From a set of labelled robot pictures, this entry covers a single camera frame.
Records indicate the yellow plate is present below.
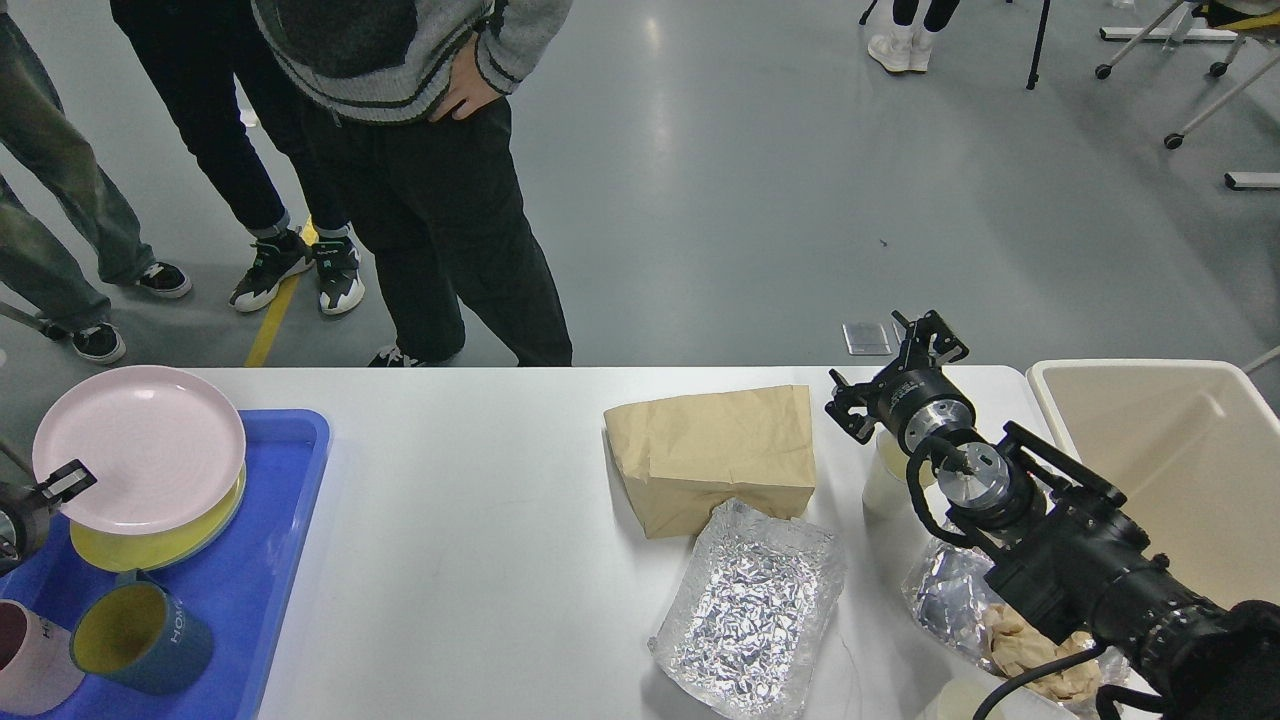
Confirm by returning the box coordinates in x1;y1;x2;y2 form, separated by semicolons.
69;468;247;573

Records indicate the pink mug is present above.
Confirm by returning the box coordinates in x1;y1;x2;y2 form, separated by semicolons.
1;600;84;716

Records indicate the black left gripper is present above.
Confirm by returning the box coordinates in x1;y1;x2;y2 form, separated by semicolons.
1;459;99;577

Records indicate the blue-grey mug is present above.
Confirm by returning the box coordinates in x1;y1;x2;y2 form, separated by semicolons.
70;569;214;694

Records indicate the white paper cup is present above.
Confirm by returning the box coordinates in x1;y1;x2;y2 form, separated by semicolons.
861;428;911;518

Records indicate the brown paper bag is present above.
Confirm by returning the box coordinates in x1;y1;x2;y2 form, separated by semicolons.
604;386;817;539

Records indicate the person in grey sweater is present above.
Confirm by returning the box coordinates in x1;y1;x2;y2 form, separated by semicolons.
251;1;573;368

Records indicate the aluminium foil tray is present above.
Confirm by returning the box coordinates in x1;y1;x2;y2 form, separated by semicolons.
649;498;847;719

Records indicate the person in olive trousers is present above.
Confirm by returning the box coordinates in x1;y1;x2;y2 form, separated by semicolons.
1;10;192;365

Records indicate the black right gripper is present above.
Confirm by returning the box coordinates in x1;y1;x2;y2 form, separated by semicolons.
826;310;979;456

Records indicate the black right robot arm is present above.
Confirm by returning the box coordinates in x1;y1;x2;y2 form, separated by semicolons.
826;311;1279;719

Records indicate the white lid bottom edge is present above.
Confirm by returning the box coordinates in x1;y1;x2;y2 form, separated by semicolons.
915;678;995;720

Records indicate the metal floor plate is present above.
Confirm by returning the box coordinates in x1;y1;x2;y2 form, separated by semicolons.
842;322;897;356

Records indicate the pink plate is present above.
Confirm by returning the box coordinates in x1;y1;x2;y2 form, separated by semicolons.
32;366;246;536

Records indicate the beige plastic bin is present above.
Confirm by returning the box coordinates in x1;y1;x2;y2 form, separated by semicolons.
1027;359;1279;607

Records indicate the person in white sneakers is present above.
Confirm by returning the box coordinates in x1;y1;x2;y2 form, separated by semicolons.
867;1;960;74

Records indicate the crumpled foil with paper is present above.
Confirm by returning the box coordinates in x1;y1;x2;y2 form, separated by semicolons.
902;538;1130;715

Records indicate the person in dark jeans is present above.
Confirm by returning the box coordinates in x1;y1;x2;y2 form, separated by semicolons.
110;1;365;315

